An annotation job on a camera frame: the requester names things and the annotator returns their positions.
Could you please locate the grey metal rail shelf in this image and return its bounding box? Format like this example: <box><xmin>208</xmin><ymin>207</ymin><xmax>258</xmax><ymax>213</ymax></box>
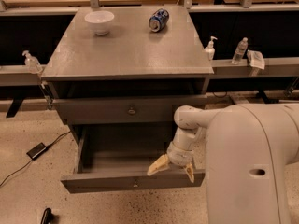
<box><xmin>0</xmin><ymin>57</ymin><xmax>299</xmax><ymax>86</ymax></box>

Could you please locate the blue soda can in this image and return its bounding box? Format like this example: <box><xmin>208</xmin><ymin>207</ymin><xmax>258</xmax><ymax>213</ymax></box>
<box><xmin>149</xmin><ymin>8</ymin><xmax>169</xmax><ymax>33</ymax></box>

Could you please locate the white ceramic bowl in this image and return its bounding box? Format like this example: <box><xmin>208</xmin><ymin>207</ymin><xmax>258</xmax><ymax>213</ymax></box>
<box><xmin>84</xmin><ymin>10</ymin><xmax>115</xmax><ymax>35</ymax></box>

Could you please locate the grey wooden drawer cabinet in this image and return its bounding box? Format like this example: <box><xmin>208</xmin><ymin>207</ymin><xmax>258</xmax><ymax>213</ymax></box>
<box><xmin>46</xmin><ymin>7</ymin><xmax>209</xmax><ymax>140</ymax></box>

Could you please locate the white pump sanitizer bottle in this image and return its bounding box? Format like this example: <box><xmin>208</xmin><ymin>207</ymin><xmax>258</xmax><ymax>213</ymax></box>
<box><xmin>205</xmin><ymin>36</ymin><xmax>217</xmax><ymax>61</ymax></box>

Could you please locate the white block on floor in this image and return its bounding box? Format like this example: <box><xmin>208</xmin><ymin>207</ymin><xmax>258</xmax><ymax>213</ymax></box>
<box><xmin>230</xmin><ymin>94</ymin><xmax>249</xmax><ymax>105</ymax></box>

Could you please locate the grey top drawer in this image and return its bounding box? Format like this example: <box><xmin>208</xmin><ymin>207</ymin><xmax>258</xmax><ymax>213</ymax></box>
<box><xmin>53</xmin><ymin>95</ymin><xmax>207</xmax><ymax>125</ymax></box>

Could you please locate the grey drawer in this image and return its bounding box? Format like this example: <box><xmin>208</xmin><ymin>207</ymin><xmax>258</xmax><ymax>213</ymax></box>
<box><xmin>61</xmin><ymin>122</ymin><xmax>205</xmax><ymax>193</ymax></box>
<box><xmin>53</xmin><ymin>95</ymin><xmax>207</xmax><ymax>125</ymax></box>

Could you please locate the black object bottom edge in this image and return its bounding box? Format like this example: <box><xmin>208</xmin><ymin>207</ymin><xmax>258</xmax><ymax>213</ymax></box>
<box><xmin>40</xmin><ymin>208</ymin><xmax>53</xmax><ymax>224</ymax></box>

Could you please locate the crumpled plastic wrapper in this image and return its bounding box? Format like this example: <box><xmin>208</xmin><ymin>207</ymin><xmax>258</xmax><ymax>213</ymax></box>
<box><xmin>247</xmin><ymin>50</ymin><xmax>265</xmax><ymax>70</ymax></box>

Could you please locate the clear plastic water bottle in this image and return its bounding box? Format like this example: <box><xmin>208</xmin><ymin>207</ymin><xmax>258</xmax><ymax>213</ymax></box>
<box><xmin>232</xmin><ymin>37</ymin><xmax>248</xmax><ymax>64</ymax></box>

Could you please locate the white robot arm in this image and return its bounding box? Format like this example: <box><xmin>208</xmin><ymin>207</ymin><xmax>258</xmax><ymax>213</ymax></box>
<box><xmin>148</xmin><ymin>104</ymin><xmax>299</xmax><ymax>224</ymax></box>

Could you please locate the black adapter cable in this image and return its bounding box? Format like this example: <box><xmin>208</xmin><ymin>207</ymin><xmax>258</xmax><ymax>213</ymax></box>
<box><xmin>0</xmin><ymin>130</ymin><xmax>72</xmax><ymax>189</ymax></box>

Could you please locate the black power adapter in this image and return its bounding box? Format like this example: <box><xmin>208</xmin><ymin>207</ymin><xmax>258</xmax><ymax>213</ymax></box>
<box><xmin>26</xmin><ymin>143</ymin><xmax>48</xmax><ymax>160</ymax></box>

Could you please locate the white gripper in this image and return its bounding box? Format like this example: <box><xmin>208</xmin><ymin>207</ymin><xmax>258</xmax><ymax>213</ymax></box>
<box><xmin>147</xmin><ymin>142</ymin><xmax>194</xmax><ymax>183</ymax></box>

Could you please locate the clear pump bottle left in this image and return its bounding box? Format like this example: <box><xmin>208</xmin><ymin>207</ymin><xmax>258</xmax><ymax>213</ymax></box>
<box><xmin>22</xmin><ymin>50</ymin><xmax>43</xmax><ymax>75</ymax></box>

